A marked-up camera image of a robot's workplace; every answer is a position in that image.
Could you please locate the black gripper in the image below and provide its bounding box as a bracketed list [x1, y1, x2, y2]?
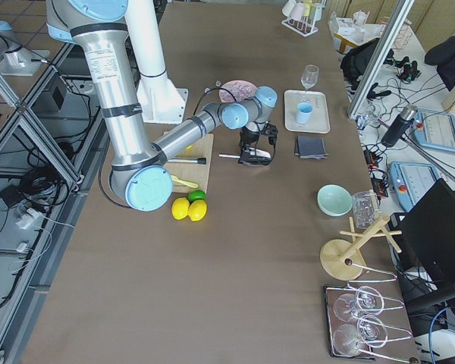
[238, 122, 278, 166]

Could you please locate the steel ice scoop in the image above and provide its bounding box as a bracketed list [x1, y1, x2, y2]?
[218, 148, 272, 165]

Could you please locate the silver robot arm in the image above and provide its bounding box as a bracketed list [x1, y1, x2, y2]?
[46, 1, 278, 212]

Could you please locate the clear ice cubes pile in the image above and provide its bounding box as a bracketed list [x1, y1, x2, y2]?
[222, 81, 256, 100]

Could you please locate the light blue cup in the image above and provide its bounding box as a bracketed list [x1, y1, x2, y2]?
[295, 102, 313, 125]

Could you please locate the wooden cup tree stand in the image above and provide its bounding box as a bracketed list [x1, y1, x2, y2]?
[319, 212, 402, 281]

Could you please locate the steel muddler black tip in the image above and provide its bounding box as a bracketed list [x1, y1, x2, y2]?
[168, 157, 207, 165]

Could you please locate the wooden cutting board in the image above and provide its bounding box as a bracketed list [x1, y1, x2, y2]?
[165, 133, 214, 193]

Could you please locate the grey folded cloth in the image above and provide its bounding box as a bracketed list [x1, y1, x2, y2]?
[294, 135, 328, 160]

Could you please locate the green lime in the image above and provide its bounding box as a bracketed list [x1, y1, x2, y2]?
[187, 190, 206, 202]

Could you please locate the pink bowl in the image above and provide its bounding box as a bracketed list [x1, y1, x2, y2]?
[218, 79, 258, 103]

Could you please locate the lower yellow lemon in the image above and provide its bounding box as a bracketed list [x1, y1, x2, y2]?
[188, 199, 208, 221]

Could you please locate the yellow lemon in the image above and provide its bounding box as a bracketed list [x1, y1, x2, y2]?
[171, 197, 190, 220]
[188, 199, 208, 221]

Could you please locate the cream serving tray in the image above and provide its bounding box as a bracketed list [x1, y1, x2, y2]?
[284, 89, 330, 133]

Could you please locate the yellow plastic knife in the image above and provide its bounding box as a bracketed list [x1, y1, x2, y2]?
[171, 174, 199, 189]

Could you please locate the upper yellow lemon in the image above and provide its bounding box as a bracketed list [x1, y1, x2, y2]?
[171, 197, 190, 220]

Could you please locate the mint green bowl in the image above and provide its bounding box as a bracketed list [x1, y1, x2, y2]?
[317, 184, 353, 217]

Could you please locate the clear wine glass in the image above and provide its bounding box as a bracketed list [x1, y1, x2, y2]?
[300, 64, 319, 102]

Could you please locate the glass mug on stand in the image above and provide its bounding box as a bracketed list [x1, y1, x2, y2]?
[352, 190, 380, 229]

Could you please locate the black bag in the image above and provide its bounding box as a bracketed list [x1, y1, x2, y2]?
[340, 38, 379, 91]

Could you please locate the black thermos bottle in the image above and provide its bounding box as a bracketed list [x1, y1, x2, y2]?
[381, 105, 418, 148]

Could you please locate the blue teach pendant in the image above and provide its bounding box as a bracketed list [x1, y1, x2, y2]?
[389, 162, 439, 212]
[413, 108, 455, 153]

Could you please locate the upside wine glass upper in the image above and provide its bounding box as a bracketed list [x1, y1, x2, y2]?
[333, 286, 384, 323]

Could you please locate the upside wine glass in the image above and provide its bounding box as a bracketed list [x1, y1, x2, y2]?
[332, 315, 388, 357]
[333, 286, 384, 323]

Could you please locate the black glass tray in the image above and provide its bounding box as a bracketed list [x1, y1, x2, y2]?
[322, 284, 414, 359]

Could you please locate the black monitor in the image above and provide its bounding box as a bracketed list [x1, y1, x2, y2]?
[389, 179, 455, 283]

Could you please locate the upside wine glass lower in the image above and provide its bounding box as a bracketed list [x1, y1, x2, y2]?
[332, 315, 388, 357]

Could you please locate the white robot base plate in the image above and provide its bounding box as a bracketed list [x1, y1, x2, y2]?
[137, 74, 189, 124]

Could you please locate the white wire cup rack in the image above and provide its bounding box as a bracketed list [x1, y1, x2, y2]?
[281, 0, 324, 37]

